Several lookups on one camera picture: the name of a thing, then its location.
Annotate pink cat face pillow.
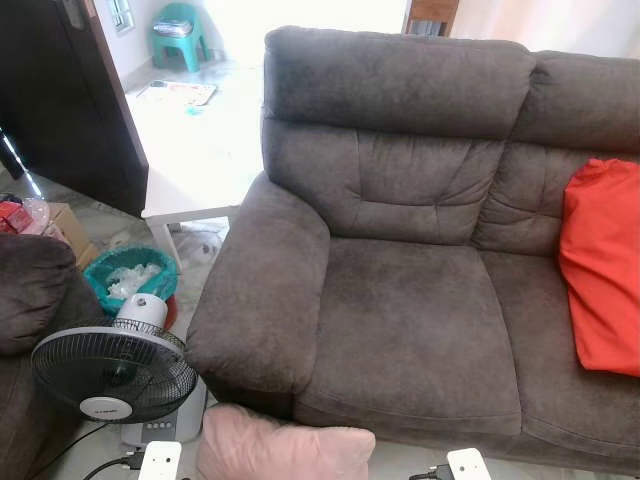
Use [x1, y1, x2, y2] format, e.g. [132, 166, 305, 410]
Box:
[197, 403, 377, 480]

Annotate red pillow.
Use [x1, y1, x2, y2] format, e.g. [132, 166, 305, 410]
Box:
[558, 158, 640, 378]

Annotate dark brown fabric sofa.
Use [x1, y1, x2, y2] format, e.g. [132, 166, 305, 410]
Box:
[186, 26, 640, 476]

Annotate colourful floor mat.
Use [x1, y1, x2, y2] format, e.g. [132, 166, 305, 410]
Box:
[137, 80, 218, 107]

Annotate black and white floor fan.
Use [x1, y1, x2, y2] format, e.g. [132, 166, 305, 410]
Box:
[30, 293, 208, 448]

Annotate brown wooden cabinet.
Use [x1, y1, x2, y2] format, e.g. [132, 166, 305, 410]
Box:
[403, 0, 461, 38]

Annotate white low table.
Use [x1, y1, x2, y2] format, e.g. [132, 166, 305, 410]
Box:
[128, 100, 269, 269]

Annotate teal plastic stool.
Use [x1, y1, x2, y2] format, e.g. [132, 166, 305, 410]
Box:
[151, 2, 211, 73]

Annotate teal lined waste bin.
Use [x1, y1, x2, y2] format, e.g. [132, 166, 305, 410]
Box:
[83, 245, 180, 331]

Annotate window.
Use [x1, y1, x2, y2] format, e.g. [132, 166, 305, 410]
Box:
[108, 0, 134, 36]

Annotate cardboard box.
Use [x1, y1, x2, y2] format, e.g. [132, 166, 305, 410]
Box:
[45, 203, 99, 269]

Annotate dark wooden door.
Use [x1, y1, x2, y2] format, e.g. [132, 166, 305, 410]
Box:
[0, 0, 149, 216]

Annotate dark brown armchair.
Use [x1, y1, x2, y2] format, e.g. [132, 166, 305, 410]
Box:
[0, 232, 106, 480]

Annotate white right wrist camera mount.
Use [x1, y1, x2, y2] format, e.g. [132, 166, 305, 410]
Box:
[447, 448, 492, 480]

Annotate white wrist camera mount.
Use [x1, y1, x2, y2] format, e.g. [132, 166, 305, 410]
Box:
[447, 448, 492, 480]
[138, 441, 183, 480]

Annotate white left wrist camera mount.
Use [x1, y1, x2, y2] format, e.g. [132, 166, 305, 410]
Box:
[138, 441, 183, 480]

